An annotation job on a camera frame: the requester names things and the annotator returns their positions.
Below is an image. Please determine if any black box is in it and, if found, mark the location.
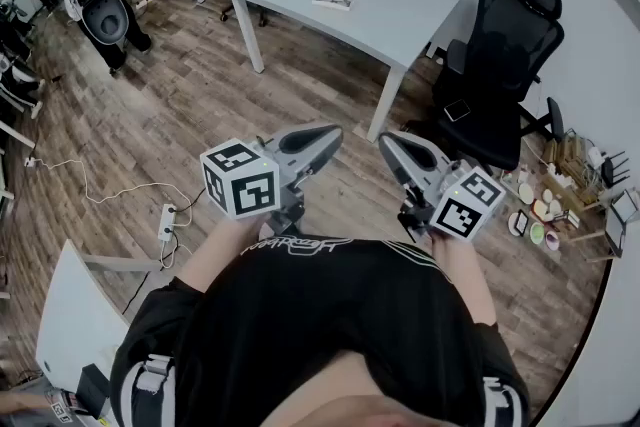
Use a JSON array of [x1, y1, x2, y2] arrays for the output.
[[74, 363, 111, 419]]

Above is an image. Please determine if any white smartphone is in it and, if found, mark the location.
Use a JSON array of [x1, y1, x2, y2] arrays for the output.
[[443, 98, 472, 122]]

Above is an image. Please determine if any white table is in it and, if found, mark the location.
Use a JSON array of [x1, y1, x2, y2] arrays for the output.
[[221, 0, 476, 144]]

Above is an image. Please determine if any person's black shirt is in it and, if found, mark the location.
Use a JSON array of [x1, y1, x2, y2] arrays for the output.
[[109, 237, 531, 427]]

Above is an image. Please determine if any white plate with black tile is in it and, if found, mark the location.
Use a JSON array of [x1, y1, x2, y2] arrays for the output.
[[508, 209, 530, 235]]

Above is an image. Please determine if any white metal rack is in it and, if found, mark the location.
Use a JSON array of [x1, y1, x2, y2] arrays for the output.
[[0, 117, 37, 209]]

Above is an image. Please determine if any wooden crate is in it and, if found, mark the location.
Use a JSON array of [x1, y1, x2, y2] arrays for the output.
[[542, 134, 601, 211]]

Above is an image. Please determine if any grey shoulder strap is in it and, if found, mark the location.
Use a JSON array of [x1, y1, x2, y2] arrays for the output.
[[482, 377, 524, 427], [130, 354, 174, 427]]

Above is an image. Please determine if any person's right forearm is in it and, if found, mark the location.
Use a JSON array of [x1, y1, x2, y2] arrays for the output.
[[430, 233, 499, 327]]

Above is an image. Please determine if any black mesh office chair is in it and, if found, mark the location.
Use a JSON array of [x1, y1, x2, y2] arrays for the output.
[[407, 0, 566, 172]]

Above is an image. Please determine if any white power cable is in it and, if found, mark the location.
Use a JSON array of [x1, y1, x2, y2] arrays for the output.
[[24, 157, 194, 229]]

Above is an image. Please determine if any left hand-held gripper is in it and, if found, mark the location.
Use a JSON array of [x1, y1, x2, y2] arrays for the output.
[[199, 124, 344, 236]]

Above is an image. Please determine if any black cable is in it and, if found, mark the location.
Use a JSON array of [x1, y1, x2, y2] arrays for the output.
[[174, 187, 207, 216]]

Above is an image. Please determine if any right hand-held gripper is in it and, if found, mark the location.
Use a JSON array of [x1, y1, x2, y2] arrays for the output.
[[378, 130, 507, 244]]

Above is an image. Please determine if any black wifi router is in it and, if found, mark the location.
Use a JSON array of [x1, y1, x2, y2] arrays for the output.
[[599, 150, 631, 189]]

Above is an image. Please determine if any red white bowl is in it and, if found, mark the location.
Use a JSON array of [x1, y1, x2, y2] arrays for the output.
[[529, 198, 564, 222]]

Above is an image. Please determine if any person's left forearm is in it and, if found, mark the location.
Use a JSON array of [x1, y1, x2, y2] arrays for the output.
[[178, 214, 269, 296]]

